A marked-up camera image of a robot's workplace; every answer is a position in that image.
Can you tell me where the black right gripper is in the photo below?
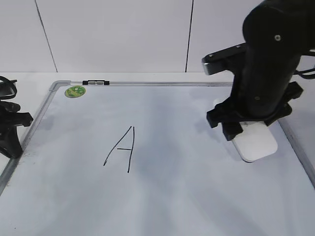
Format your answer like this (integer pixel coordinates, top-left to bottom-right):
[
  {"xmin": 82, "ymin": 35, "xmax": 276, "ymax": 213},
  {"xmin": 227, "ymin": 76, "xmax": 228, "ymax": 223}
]
[{"xmin": 206, "ymin": 82, "xmax": 303, "ymax": 141}]

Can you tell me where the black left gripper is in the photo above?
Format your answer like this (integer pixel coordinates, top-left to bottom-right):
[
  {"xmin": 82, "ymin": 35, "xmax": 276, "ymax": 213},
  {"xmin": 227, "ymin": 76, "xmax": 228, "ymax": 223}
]
[{"xmin": 0, "ymin": 76, "xmax": 33, "ymax": 158}]

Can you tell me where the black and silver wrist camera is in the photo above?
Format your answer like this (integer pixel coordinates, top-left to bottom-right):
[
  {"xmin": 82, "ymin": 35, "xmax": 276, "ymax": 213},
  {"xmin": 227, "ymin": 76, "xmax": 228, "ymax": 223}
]
[{"xmin": 202, "ymin": 43, "xmax": 247, "ymax": 75}]

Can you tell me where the white whiteboard eraser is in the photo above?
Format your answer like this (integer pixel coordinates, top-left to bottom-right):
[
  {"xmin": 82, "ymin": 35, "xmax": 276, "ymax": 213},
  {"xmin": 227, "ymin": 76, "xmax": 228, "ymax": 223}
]
[{"xmin": 231, "ymin": 121, "xmax": 278, "ymax": 163}]

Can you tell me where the white whiteboard with aluminium frame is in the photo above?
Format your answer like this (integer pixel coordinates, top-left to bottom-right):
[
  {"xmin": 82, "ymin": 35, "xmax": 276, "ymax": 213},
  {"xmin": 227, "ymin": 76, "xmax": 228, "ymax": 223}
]
[{"xmin": 0, "ymin": 86, "xmax": 315, "ymax": 236}]

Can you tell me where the black cable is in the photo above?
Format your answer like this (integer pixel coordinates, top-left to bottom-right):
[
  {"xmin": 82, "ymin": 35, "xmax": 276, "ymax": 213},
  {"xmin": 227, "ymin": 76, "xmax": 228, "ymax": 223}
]
[{"xmin": 294, "ymin": 49, "xmax": 315, "ymax": 80}]

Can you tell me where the round green sticker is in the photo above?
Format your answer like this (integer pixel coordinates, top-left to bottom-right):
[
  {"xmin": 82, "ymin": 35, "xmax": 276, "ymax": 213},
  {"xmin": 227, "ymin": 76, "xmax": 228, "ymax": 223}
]
[{"xmin": 64, "ymin": 86, "xmax": 86, "ymax": 98}]

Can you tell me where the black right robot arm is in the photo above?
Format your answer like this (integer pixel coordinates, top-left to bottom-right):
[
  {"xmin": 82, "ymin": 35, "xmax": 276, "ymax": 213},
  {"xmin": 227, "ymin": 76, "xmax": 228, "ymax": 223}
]
[{"xmin": 202, "ymin": 0, "xmax": 315, "ymax": 127}]

